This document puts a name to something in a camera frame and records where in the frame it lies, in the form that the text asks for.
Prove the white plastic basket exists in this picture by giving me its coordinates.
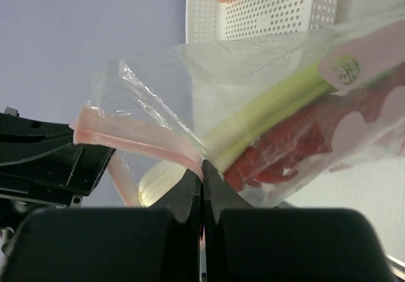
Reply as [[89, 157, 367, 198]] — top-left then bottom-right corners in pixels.
[[183, 0, 342, 131]]

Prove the clear zip top bag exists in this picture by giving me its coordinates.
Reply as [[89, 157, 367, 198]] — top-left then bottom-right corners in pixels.
[[72, 4, 404, 206]]

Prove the green toy leek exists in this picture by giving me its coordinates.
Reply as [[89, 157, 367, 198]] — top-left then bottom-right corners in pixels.
[[134, 51, 365, 207]]

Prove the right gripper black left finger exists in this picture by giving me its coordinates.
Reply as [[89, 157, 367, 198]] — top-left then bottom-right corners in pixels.
[[1, 171, 201, 281]]

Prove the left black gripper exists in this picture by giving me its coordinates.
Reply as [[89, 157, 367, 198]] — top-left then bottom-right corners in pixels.
[[0, 106, 116, 210]]

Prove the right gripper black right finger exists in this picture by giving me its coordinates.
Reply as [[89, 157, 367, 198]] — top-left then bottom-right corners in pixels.
[[202, 161, 395, 281]]

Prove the red toy lobster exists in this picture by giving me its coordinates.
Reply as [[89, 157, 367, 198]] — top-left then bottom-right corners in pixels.
[[224, 82, 404, 192]]

